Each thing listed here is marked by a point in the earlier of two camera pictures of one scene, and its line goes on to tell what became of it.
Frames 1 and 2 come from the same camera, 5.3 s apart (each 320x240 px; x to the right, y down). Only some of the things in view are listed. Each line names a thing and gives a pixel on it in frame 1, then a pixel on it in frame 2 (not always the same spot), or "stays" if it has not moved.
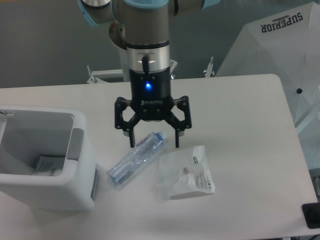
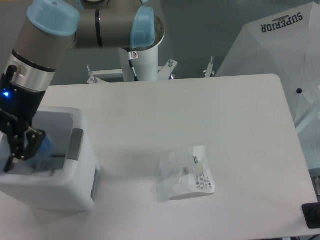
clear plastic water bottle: (146, 148) to (43, 159)
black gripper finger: (127, 127) to (16, 142)
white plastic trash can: (48, 161) stays
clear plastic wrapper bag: (183, 172) stays
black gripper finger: (180, 126) to (34, 139)
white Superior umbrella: (287, 44) stays
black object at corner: (311, 212) stays
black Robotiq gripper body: (150, 95) to (18, 106)
